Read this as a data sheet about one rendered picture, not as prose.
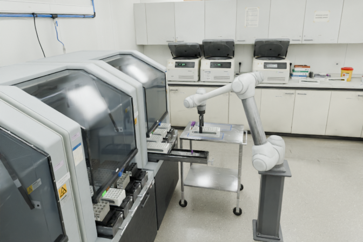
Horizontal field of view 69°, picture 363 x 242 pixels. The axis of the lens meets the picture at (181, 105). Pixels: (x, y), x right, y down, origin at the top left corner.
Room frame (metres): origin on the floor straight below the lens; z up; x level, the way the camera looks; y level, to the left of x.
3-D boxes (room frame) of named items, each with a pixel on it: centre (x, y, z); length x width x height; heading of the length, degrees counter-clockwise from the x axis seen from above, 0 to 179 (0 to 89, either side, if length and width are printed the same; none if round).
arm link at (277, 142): (1.98, -0.76, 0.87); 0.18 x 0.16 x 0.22; 140
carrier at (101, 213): (1.29, 0.48, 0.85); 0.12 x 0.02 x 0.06; 167
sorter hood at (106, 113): (1.56, 0.65, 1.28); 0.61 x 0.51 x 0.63; 167
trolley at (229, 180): (2.49, -0.32, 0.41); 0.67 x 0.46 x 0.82; 75
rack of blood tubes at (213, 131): (2.41, -0.22, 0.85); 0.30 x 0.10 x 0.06; 78
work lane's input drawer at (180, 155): (2.08, 0.10, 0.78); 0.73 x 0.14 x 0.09; 77
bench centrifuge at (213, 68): (4.58, -0.66, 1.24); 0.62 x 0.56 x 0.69; 167
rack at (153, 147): (2.12, 0.27, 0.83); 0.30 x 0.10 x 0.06; 77
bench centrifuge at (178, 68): (4.71, -0.09, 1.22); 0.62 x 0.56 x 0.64; 165
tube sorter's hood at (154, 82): (2.40, 0.46, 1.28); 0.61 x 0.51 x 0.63; 167
